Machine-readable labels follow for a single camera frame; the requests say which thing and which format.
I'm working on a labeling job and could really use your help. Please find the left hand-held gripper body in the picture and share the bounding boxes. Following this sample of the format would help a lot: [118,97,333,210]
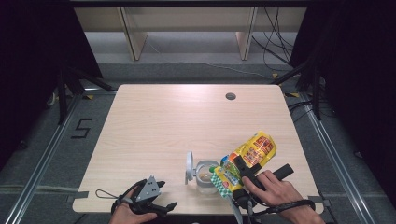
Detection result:
[130,175,163,215]

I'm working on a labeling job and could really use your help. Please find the grey floor cable cover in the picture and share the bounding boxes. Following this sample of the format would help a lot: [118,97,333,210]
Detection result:
[0,184,78,194]

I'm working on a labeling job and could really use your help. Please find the thin grey cord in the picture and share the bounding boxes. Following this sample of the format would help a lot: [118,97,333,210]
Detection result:
[95,189,120,200]

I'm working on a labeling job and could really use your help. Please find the black curtain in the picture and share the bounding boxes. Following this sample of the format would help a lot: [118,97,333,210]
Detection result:
[289,0,396,208]
[0,0,104,171]

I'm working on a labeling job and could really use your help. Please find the bundle of black cables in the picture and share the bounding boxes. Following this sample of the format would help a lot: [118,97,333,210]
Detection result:
[251,7,295,73]

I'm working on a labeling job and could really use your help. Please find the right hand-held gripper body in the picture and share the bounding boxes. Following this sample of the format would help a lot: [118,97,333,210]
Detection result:
[229,163,294,224]

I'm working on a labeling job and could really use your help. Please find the person's left hand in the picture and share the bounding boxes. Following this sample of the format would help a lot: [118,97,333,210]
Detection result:
[108,187,158,224]

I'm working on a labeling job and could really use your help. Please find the yellow spouted pouch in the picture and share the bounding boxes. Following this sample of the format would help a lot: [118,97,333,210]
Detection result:
[209,131,277,199]

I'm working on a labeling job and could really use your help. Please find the white lidded container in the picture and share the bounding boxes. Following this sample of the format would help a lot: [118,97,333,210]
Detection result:
[185,150,220,195]

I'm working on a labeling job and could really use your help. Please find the aluminium floor rail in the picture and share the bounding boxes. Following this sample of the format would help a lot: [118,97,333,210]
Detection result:
[300,92,372,224]
[4,92,82,224]

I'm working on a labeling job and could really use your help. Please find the black floor cables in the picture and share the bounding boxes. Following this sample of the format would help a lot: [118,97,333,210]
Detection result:
[288,101,312,124]

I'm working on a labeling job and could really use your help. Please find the black metal stand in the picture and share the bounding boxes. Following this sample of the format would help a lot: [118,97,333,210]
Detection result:
[270,59,323,120]
[57,64,116,125]

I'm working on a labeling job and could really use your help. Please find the light wooden shelf unit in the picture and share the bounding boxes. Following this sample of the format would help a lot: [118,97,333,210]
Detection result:
[73,7,307,62]

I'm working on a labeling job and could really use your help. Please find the person's right hand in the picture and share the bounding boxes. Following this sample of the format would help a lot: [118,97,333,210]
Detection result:
[242,170,304,216]

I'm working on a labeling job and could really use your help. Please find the black wrist strap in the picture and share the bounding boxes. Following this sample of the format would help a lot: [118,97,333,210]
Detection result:
[112,179,148,214]
[251,199,317,218]

